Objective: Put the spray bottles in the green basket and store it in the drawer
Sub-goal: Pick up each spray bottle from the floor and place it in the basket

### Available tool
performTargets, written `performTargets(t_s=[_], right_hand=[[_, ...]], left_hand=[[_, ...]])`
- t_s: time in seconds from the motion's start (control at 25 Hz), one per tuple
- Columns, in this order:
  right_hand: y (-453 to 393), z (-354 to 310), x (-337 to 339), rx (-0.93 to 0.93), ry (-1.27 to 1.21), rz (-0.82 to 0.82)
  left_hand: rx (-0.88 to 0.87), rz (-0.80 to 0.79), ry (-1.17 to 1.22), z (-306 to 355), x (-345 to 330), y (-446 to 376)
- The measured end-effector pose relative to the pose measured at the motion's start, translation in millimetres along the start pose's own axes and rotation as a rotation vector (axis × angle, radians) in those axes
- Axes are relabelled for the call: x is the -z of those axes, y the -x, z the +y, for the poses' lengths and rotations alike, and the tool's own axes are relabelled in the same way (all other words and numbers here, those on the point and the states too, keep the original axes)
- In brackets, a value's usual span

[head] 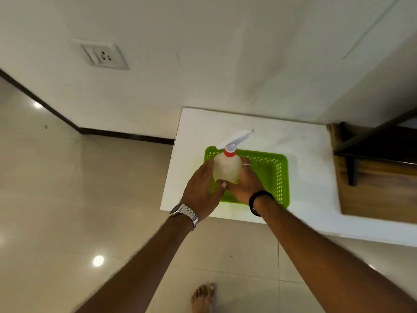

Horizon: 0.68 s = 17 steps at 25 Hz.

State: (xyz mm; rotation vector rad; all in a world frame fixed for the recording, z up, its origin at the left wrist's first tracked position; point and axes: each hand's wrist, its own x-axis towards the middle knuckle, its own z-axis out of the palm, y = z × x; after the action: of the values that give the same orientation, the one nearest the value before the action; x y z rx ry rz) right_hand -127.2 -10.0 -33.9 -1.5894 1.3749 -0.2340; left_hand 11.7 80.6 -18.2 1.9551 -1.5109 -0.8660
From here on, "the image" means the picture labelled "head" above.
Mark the person's foot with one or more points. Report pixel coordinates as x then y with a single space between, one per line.
204 298

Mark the person's right forearm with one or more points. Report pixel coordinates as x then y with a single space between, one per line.
329 260

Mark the white table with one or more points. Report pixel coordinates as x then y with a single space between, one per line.
306 172

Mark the brown wooden furniture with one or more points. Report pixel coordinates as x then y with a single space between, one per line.
378 179

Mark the person's left thumb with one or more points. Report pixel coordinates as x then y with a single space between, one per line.
219 189

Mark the silver metal wristwatch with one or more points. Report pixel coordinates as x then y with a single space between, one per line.
185 212

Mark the green plastic perforated basket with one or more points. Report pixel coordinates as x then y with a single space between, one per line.
273 175

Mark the white wall power socket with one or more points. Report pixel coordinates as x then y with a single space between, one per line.
103 55

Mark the black skirting board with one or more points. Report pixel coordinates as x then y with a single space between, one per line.
81 127

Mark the person's left forearm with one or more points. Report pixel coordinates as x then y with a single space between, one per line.
136 270

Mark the person's left hand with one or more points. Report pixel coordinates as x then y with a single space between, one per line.
199 192

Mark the translucent spray bottle white trigger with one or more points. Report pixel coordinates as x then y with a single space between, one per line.
228 162

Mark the black wristband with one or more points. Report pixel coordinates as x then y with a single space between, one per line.
257 198

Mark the person's right hand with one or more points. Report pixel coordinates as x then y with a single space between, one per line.
246 189

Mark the person's right thumb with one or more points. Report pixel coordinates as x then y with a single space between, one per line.
225 184

